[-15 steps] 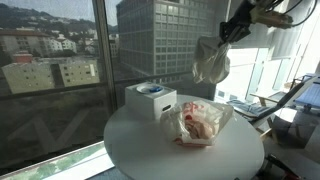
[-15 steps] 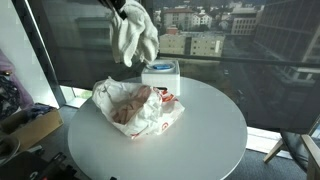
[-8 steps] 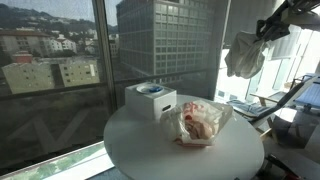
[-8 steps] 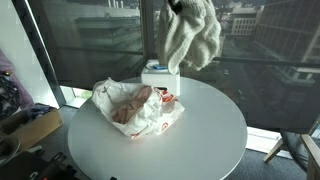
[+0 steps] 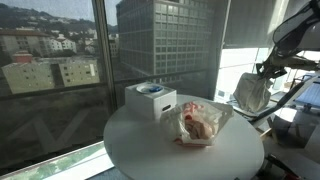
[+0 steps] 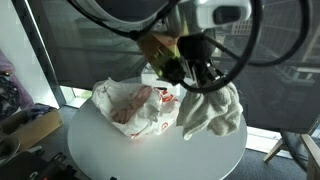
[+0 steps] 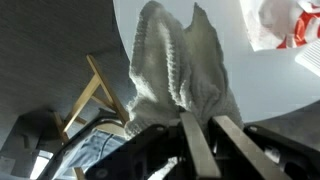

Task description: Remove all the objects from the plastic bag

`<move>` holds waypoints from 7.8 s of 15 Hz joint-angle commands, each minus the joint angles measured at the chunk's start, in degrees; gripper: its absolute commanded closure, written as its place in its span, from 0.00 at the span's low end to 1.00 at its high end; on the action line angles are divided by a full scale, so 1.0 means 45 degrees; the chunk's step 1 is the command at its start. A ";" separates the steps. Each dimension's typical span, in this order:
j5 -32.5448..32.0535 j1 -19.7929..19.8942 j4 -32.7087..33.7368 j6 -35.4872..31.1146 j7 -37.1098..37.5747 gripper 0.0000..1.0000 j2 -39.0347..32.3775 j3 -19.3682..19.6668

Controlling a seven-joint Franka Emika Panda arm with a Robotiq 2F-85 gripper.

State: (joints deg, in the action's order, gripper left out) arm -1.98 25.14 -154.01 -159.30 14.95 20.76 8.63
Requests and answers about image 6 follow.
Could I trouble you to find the grey round bowl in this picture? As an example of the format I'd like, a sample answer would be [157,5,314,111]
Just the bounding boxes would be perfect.
[0,134,22,167]

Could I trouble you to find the white square box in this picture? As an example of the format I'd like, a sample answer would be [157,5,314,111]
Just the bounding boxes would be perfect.
[140,64,188,98]

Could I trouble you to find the blue cloth in cardboard box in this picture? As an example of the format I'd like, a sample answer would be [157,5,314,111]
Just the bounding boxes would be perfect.
[25,103,55,122]

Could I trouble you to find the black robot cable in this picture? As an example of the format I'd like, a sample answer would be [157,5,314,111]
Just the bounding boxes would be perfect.
[66,0,312,95]

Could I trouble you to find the yellow-green wrist camera mount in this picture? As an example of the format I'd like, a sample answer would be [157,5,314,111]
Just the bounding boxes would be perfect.
[136,32,188,78]

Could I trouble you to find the white plastic bag red print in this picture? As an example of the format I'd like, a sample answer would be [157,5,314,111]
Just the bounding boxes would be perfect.
[91,78,182,140]

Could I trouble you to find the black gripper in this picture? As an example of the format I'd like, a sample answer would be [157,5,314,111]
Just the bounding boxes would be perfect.
[163,32,225,87]

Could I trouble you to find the purple patterned clothes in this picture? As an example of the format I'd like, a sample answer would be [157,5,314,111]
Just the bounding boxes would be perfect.
[0,48,35,122]

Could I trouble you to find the white terry towel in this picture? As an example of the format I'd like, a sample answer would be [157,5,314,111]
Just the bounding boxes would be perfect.
[175,81,245,141]

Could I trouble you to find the black equipment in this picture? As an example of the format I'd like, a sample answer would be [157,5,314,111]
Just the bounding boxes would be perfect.
[0,151,83,180]

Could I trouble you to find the grey window frame post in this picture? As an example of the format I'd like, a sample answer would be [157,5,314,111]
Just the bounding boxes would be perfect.
[12,0,67,108]

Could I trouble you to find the brown cardboard box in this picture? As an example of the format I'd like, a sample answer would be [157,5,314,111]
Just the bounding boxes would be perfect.
[0,106,64,152]

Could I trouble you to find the wooden chair grey cushion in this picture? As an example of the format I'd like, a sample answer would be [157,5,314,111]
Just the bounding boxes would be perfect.
[263,116,320,180]

